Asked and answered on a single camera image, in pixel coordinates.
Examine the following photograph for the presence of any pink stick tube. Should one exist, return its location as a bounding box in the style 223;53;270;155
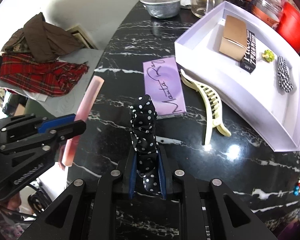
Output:
62;76;104;167

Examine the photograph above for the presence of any black polka dot scrunchie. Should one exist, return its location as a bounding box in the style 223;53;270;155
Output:
129;94;161;196

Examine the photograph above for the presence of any cream hair claw clip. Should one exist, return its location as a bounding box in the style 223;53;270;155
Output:
180;69;231;146

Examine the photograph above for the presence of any purple palette box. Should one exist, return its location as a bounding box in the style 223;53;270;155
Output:
143;57;186;119

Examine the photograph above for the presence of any black lip gloss box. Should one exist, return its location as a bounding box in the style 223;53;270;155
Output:
240;30;256;74

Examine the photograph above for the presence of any gold rectangular box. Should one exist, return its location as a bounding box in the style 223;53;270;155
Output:
219;15;248;61

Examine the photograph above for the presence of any black white gingham scrunchie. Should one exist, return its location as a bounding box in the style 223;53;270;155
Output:
277;56;294;93

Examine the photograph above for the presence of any red plaid cloth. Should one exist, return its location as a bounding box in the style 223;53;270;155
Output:
0;52;90;98

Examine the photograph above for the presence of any brown cloth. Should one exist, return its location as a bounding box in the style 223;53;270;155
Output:
1;12;84;63

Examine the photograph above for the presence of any white open gift box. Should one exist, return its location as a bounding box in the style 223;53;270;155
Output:
174;2;300;152

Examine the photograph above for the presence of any small steel bowl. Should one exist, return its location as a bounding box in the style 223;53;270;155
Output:
140;0;181;19

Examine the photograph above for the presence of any red canister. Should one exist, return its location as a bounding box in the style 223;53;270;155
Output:
276;2;300;53

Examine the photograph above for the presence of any short clear jar orange label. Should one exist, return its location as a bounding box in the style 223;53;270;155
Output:
251;0;283;30

